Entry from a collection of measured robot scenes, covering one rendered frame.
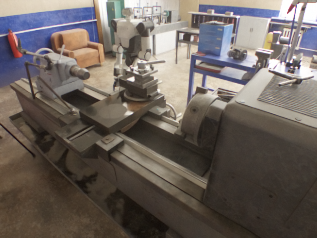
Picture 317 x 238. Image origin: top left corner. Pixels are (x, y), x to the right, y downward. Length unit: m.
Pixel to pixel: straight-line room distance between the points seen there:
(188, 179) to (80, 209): 1.24
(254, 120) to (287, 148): 0.11
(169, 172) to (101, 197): 0.64
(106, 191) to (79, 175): 0.29
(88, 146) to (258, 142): 0.88
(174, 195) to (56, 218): 1.31
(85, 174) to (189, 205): 0.99
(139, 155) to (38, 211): 1.29
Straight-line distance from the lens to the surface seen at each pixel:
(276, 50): 6.37
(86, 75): 1.56
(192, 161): 1.25
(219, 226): 0.92
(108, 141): 1.17
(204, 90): 0.93
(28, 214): 2.18
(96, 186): 1.58
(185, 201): 0.94
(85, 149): 1.17
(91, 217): 1.93
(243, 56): 2.79
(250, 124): 0.59
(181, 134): 0.88
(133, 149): 1.16
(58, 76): 1.74
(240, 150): 0.65
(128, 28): 2.10
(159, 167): 1.05
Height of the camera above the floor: 1.61
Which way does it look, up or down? 34 degrees down
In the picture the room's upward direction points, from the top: straight up
